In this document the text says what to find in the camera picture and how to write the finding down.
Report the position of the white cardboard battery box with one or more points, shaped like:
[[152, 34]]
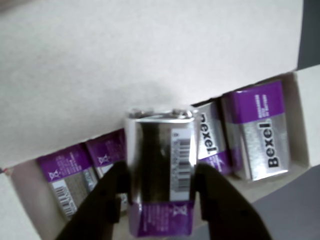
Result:
[[100, 62]]

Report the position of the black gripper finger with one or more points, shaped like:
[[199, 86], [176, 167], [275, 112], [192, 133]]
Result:
[[100, 205], [230, 212]]

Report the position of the silver purple 9V battery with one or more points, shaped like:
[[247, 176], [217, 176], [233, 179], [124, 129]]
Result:
[[260, 137], [210, 140], [155, 162], [107, 150], [62, 162]]

